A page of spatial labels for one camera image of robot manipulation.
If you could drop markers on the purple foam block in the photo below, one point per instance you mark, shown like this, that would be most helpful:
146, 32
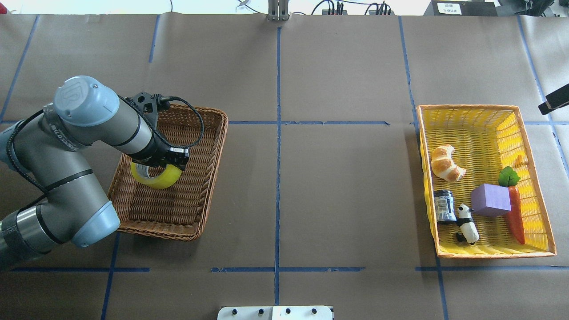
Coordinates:
490, 200

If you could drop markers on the black power strip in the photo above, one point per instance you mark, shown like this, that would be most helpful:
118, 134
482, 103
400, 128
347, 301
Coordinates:
355, 8

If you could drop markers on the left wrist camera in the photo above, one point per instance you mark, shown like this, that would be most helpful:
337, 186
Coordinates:
150, 105

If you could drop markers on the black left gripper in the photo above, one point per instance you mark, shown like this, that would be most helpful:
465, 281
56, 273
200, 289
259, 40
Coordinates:
153, 153

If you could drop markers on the black power box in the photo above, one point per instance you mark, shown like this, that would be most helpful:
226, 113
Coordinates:
460, 8

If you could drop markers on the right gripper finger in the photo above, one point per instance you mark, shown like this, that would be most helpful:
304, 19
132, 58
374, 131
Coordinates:
555, 100

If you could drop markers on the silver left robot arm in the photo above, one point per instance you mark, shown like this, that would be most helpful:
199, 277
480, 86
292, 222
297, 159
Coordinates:
45, 149

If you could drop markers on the toy croissant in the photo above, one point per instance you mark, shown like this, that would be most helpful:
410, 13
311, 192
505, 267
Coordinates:
443, 165

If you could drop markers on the small dark can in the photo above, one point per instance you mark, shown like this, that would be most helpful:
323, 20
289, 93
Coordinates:
444, 207

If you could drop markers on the yellow tape roll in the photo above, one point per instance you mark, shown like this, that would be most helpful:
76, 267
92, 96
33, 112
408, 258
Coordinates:
165, 179

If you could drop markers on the brown wicker basket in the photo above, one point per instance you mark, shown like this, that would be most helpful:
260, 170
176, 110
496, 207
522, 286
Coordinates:
181, 211

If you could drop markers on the aluminium frame post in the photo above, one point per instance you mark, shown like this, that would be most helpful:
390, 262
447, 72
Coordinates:
278, 10

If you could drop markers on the toy panda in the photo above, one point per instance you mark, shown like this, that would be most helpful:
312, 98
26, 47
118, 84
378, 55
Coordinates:
469, 233

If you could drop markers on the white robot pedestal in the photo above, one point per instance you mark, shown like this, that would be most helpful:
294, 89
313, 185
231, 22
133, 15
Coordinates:
295, 312

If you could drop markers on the toy carrot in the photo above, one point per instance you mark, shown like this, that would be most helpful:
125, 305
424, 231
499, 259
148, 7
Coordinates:
509, 178

